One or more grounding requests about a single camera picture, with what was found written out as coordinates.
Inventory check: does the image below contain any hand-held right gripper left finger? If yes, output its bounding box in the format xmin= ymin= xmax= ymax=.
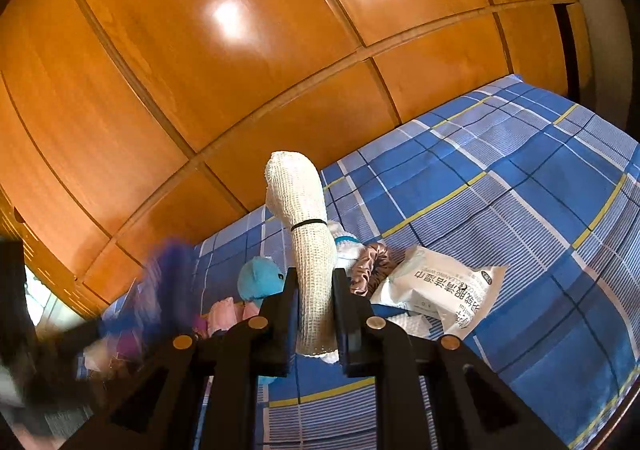
xmin=75 ymin=269 xmax=299 ymax=450

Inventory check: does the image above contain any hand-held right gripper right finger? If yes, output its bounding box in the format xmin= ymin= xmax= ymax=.
xmin=333 ymin=269 xmax=568 ymax=450

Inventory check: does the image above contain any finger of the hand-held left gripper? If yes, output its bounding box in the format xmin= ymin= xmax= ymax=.
xmin=50 ymin=312 xmax=131 ymax=348

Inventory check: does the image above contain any blue plush bear pink dress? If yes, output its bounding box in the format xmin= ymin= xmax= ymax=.
xmin=237 ymin=256 xmax=287 ymax=313

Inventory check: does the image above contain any pink towel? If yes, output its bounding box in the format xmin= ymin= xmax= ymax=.
xmin=207 ymin=296 xmax=261 ymax=337

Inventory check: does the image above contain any cream cloth black band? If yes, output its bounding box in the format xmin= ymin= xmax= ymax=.
xmin=264 ymin=151 xmax=344 ymax=365

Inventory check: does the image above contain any brown satin scrunchie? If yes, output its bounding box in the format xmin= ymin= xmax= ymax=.
xmin=348 ymin=240 xmax=396 ymax=299

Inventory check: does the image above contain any white paper tissue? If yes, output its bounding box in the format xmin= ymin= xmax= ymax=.
xmin=390 ymin=312 xmax=434 ymax=339

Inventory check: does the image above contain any white fluffy plush toy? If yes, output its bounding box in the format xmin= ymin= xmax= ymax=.
xmin=325 ymin=222 xmax=366 ymax=277

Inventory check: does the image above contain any white wet wipes packet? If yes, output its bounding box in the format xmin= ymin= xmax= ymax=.
xmin=370 ymin=246 xmax=508 ymax=339

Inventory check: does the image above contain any purple cloth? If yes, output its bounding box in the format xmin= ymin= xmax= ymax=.
xmin=127 ymin=237 xmax=201 ymax=361

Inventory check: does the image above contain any blue plaid bedsheet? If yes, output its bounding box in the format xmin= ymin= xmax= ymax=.
xmin=100 ymin=74 xmax=640 ymax=450

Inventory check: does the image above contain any wooden wardrobe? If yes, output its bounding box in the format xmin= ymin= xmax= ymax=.
xmin=0 ymin=0 xmax=593 ymax=331

